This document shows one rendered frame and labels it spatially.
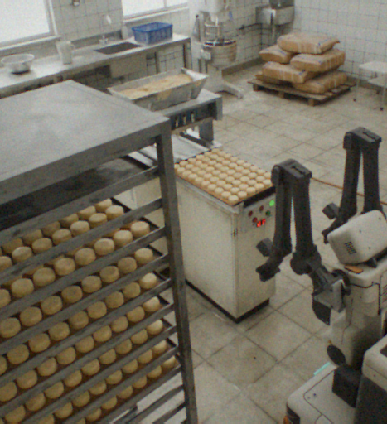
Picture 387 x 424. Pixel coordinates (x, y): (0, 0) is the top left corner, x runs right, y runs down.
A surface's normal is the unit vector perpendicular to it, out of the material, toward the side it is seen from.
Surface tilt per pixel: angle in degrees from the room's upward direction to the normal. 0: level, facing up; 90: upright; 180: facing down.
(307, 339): 0
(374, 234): 48
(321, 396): 0
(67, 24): 90
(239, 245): 90
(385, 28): 90
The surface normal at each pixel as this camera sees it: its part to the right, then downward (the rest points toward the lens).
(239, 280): 0.61, 0.38
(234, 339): -0.07, -0.85
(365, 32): -0.76, 0.38
